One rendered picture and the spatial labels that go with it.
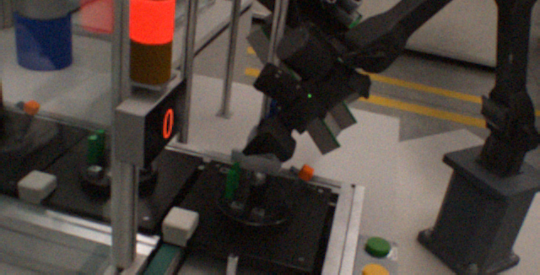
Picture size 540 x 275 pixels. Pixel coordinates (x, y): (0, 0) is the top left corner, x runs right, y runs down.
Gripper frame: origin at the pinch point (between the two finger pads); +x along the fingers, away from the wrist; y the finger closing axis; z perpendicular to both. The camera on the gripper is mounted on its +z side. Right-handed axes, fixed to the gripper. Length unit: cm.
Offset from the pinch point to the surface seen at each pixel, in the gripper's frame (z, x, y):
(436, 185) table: -45, -4, -41
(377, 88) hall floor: -97, 65, -314
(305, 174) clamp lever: -9.0, -1.7, 1.2
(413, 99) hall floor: -118, 48, -306
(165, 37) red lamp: 20.6, -9.6, 19.9
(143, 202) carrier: 4.0, 22.0, 6.0
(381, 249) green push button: -26.1, -3.9, 3.2
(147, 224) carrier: 1.8, 20.1, 11.1
